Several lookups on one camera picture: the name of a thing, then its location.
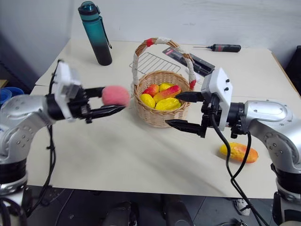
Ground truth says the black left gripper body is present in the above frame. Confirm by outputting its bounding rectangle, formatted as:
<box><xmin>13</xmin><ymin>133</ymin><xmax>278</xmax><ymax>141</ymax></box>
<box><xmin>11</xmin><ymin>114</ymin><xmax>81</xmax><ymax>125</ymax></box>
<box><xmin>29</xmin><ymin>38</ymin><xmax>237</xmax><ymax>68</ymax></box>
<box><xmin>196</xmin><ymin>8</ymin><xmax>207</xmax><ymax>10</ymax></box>
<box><xmin>68</xmin><ymin>86</ymin><xmax>95</xmax><ymax>125</ymax></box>

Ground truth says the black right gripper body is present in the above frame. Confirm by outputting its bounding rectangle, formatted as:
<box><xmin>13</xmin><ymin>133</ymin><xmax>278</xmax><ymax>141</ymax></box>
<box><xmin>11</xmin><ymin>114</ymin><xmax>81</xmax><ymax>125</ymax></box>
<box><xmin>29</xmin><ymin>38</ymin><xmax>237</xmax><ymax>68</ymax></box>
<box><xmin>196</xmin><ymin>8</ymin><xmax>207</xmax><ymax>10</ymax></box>
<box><xmin>199</xmin><ymin>92</ymin><xmax>223</xmax><ymax>139</ymax></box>

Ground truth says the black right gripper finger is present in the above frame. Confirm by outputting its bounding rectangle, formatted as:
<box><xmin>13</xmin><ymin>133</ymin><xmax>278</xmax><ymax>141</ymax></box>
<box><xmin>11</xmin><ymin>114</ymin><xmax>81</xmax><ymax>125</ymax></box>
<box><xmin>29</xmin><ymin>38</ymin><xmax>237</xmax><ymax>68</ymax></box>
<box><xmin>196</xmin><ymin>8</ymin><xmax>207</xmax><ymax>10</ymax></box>
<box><xmin>175</xmin><ymin>91</ymin><xmax>205</xmax><ymax>104</ymax></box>
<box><xmin>165</xmin><ymin>119</ymin><xmax>203</xmax><ymax>137</ymax></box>

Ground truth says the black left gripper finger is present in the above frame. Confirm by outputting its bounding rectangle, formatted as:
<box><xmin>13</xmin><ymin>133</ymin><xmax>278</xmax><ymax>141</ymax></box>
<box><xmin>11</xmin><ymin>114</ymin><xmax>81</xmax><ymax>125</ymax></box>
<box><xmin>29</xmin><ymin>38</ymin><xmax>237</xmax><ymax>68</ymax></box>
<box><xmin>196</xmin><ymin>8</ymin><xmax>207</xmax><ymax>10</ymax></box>
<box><xmin>83</xmin><ymin>87</ymin><xmax>105</xmax><ymax>99</ymax></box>
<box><xmin>90</xmin><ymin>104</ymin><xmax>127</xmax><ymax>119</ymax></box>

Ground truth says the pink peach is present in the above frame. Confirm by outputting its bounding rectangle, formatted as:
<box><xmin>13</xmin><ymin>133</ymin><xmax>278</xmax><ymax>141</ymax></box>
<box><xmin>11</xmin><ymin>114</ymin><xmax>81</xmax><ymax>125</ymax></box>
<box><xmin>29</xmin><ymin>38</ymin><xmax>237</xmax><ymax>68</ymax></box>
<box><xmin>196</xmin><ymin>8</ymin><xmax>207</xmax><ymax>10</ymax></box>
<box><xmin>101</xmin><ymin>85</ymin><xmax>131</xmax><ymax>107</ymax></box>

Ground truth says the long red yellow mango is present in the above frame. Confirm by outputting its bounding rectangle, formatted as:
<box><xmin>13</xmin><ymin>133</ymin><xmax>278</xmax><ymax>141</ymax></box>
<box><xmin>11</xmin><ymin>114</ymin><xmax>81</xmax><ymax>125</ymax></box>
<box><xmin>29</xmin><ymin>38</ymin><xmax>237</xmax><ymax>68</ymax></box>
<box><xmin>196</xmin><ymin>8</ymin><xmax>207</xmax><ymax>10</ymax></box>
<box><xmin>152</xmin><ymin>85</ymin><xmax>182</xmax><ymax>103</ymax></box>

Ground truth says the large yellow mango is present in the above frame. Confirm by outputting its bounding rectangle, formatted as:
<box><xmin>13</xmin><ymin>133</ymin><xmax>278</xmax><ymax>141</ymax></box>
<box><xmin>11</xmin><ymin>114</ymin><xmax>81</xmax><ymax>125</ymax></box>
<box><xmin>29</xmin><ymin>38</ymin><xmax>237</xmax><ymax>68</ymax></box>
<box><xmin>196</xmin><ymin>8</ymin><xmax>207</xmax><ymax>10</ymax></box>
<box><xmin>155</xmin><ymin>97</ymin><xmax>182</xmax><ymax>112</ymax></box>

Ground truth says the yellow fruit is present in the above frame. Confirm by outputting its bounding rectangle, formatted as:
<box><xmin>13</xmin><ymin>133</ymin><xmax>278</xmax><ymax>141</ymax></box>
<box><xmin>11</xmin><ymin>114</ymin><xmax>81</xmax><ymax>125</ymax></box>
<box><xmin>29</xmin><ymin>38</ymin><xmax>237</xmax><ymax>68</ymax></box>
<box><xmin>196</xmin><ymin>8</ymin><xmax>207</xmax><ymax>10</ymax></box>
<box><xmin>158</xmin><ymin>82</ymin><xmax>176</xmax><ymax>93</ymax></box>

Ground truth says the black tool package red label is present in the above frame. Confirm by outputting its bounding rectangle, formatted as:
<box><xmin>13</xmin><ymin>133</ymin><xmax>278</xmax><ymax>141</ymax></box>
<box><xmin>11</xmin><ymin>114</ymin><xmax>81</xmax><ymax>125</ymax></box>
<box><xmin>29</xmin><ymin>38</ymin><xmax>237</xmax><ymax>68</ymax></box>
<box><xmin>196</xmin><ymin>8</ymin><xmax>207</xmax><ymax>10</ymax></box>
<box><xmin>162</xmin><ymin>46</ymin><xmax>216</xmax><ymax>77</ymax></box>

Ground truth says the small red yellow mango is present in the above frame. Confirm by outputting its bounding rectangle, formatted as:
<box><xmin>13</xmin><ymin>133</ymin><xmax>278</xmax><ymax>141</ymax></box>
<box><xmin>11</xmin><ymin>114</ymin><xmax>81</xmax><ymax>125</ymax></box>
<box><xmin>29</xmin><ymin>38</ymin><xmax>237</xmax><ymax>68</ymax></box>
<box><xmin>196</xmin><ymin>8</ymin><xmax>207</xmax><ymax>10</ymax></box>
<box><xmin>142</xmin><ymin>84</ymin><xmax>160</xmax><ymax>97</ymax></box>

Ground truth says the yellow lemon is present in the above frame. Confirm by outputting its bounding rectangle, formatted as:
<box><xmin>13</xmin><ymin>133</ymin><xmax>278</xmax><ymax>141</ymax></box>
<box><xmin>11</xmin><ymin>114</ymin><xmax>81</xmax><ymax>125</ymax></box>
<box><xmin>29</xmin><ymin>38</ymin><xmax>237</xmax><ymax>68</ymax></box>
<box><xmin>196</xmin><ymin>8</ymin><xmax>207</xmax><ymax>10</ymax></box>
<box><xmin>140</xmin><ymin>93</ymin><xmax>157</xmax><ymax>109</ymax></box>

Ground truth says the orange yellow mango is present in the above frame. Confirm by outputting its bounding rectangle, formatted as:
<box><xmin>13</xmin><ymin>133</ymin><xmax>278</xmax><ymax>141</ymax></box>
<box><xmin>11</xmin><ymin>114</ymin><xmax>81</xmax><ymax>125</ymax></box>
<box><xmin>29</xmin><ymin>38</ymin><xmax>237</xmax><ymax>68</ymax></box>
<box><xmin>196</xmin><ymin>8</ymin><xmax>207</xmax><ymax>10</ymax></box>
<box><xmin>220</xmin><ymin>142</ymin><xmax>259</xmax><ymax>164</ymax></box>

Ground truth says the teal water bottle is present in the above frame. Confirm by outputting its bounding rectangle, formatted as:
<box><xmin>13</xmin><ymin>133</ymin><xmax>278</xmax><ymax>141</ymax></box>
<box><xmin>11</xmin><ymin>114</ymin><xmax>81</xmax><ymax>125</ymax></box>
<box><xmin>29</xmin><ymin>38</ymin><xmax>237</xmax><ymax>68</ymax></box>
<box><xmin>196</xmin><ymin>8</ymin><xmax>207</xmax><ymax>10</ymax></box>
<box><xmin>78</xmin><ymin>0</ymin><xmax>113</xmax><ymax>66</ymax></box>

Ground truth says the black electric screwdriver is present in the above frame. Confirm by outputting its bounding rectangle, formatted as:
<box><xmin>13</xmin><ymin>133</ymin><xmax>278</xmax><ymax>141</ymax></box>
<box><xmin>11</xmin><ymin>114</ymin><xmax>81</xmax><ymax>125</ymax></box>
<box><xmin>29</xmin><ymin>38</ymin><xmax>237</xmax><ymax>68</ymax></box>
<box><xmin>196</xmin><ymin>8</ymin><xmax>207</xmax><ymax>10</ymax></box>
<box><xmin>192</xmin><ymin>43</ymin><xmax>242</xmax><ymax>53</ymax></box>

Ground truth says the blue coiled object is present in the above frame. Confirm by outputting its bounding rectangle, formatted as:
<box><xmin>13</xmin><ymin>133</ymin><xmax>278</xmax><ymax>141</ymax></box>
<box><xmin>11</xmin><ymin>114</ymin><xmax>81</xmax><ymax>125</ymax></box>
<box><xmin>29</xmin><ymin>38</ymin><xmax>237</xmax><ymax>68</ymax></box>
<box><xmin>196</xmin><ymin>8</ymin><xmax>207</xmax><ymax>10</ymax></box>
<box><xmin>0</xmin><ymin>87</ymin><xmax>23</xmax><ymax>107</ymax></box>

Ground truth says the white shoe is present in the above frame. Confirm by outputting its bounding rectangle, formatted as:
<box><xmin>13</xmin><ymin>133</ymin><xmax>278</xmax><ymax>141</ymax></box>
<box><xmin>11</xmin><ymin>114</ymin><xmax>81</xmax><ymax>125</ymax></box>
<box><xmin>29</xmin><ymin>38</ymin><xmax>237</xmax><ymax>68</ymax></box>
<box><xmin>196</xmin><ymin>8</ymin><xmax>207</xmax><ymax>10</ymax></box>
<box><xmin>232</xmin><ymin>198</ymin><xmax>252</xmax><ymax>216</ymax></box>

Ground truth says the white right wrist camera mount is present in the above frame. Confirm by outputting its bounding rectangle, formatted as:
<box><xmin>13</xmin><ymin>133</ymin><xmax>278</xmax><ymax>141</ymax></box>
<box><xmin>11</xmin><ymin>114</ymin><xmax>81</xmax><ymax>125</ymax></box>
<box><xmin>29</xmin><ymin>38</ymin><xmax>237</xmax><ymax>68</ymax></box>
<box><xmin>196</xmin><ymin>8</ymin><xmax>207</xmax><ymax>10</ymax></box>
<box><xmin>201</xmin><ymin>67</ymin><xmax>234</xmax><ymax>131</ymax></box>

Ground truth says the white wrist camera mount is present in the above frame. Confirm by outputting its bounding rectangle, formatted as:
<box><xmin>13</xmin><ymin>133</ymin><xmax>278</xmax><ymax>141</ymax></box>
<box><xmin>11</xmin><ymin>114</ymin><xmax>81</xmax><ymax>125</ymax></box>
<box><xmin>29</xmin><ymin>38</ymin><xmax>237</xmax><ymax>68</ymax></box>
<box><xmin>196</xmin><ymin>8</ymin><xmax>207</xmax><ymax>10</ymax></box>
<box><xmin>201</xmin><ymin>67</ymin><xmax>234</xmax><ymax>131</ymax></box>
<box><xmin>55</xmin><ymin>61</ymin><xmax>82</xmax><ymax>122</ymax></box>

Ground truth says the wicker basket with taped handle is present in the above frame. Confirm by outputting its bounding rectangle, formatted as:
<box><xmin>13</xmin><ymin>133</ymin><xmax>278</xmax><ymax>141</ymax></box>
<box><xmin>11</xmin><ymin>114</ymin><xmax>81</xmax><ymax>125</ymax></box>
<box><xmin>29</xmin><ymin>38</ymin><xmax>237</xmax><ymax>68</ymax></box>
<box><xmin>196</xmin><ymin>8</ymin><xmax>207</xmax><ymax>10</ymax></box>
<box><xmin>131</xmin><ymin>37</ymin><xmax>197</xmax><ymax>129</ymax></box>

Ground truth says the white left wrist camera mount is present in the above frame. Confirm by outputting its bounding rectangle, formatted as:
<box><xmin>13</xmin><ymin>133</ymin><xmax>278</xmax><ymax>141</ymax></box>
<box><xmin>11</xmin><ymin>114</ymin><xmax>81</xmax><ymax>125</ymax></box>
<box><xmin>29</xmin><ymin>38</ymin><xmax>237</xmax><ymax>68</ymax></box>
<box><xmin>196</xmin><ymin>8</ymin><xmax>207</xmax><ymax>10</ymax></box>
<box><xmin>55</xmin><ymin>61</ymin><xmax>82</xmax><ymax>122</ymax></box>

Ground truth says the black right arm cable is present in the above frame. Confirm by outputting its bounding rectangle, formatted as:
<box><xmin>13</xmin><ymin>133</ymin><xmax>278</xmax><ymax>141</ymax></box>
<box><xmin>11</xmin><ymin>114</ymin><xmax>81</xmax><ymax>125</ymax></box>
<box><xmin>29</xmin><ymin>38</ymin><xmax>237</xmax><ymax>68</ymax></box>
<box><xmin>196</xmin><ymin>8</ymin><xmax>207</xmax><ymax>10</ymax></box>
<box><xmin>208</xmin><ymin>112</ymin><xmax>269</xmax><ymax>226</ymax></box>

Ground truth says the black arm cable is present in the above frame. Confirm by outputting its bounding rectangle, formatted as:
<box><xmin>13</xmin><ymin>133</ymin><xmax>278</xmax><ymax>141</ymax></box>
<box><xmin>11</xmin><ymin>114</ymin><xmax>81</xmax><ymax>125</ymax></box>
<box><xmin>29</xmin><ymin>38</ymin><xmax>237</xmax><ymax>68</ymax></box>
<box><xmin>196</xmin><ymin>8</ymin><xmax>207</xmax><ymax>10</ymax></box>
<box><xmin>208</xmin><ymin>112</ymin><xmax>269</xmax><ymax>226</ymax></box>
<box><xmin>25</xmin><ymin>58</ymin><xmax>65</xmax><ymax>218</ymax></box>

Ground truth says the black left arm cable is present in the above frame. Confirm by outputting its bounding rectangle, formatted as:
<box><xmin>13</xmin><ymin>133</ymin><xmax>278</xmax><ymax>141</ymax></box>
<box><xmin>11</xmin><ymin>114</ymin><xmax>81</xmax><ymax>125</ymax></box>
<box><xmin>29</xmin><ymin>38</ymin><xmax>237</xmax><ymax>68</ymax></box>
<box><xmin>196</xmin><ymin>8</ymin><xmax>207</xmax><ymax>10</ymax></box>
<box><xmin>25</xmin><ymin>58</ymin><xmax>65</xmax><ymax>218</ymax></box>

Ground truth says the metal wire rack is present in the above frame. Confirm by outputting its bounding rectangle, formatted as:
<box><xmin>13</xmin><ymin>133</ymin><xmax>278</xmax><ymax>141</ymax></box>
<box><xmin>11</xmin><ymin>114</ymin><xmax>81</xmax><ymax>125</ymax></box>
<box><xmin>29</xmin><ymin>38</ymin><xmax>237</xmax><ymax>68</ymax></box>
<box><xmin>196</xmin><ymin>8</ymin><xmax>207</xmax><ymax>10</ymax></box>
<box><xmin>128</xmin><ymin>52</ymin><xmax>182</xmax><ymax>79</ymax></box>

